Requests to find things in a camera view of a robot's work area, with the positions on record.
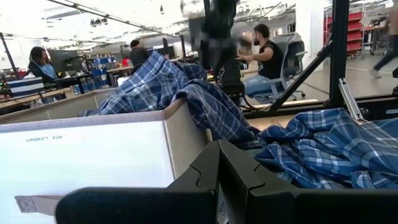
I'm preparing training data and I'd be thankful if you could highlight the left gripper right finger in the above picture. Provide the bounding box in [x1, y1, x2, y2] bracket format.
[218, 139, 398, 224]

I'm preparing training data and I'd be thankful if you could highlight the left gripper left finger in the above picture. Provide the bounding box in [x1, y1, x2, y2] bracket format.
[55, 139, 221, 224]

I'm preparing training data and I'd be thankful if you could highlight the blue plaid shirt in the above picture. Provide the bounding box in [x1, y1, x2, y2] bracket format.
[76, 51, 398, 190]

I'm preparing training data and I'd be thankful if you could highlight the white paper basket label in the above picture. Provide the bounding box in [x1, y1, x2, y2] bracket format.
[0, 120, 175, 224]

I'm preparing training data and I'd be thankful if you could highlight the beige fabric basket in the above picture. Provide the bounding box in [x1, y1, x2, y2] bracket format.
[0, 88, 214, 224]

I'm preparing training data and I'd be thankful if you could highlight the stack of blue crates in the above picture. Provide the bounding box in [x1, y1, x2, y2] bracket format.
[89, 55, 118, 91]

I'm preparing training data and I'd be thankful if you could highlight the person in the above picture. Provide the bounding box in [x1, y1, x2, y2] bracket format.
[369, 2, 398, 79]
[128, 39, 150, 68]
[27, 46, 60, 85]
[238, 24, 284, 98]

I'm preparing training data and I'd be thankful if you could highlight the grey office chair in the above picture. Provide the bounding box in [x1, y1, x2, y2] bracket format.
[245, 32, 308, 101]

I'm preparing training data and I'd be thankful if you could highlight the wooden desk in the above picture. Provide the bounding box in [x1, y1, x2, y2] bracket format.
[0, 86, 74, 110]

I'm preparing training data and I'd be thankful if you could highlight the black computer monitor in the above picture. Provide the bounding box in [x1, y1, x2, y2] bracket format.
[47, 49, 84, 73]

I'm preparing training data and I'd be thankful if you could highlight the blue white striped box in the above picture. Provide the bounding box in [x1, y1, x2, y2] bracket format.
[6, 77, 45, 98]

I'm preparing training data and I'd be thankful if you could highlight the dark upright monitor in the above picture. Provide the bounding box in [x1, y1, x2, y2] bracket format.
[188, 17, 206, 53]

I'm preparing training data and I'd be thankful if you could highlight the red shelf rack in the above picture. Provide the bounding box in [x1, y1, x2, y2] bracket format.
[324, 11, 364, 58]

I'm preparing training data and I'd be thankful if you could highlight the silver aluminium rail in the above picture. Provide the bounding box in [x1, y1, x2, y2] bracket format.
[338, 77, 365, 121]

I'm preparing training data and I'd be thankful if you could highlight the black diagonal frame brace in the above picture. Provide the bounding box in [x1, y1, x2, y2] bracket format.
[269, 39, 334, 113]

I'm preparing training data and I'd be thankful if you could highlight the thick black frame post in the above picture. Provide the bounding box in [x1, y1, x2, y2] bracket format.
[328, 0, 351, 107]

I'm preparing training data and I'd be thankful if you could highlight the black ceiling rail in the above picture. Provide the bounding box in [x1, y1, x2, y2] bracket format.
[46, 0, 177, 39]

